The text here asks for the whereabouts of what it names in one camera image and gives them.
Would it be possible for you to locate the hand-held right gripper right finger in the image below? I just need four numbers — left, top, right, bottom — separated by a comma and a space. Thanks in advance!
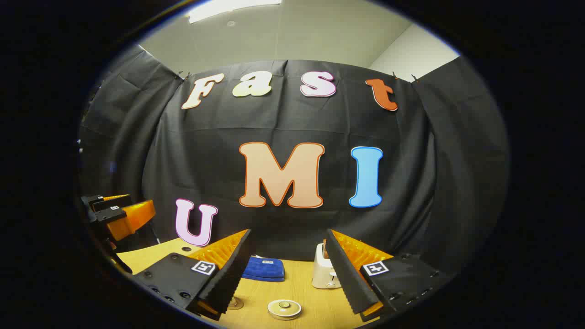
324, 228, 455, 323

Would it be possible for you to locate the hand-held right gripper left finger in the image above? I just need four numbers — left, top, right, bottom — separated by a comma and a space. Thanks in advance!
132, 228, 252, 321

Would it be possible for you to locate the white teacup lid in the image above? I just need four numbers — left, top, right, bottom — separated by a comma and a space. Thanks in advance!
268, 299, 302, 317

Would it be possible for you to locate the blue folded towel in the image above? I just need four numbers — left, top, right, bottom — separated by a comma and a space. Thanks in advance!
241, 256, 285, 282

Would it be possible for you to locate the white toaster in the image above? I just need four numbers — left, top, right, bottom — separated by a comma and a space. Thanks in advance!
312, 244, 342, 289

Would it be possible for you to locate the black backdrop cloth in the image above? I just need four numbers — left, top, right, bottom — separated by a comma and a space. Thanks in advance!
78, 46, 510, 275

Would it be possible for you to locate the ceiling light panel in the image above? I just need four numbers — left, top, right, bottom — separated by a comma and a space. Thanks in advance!
187, 0, 284, 24

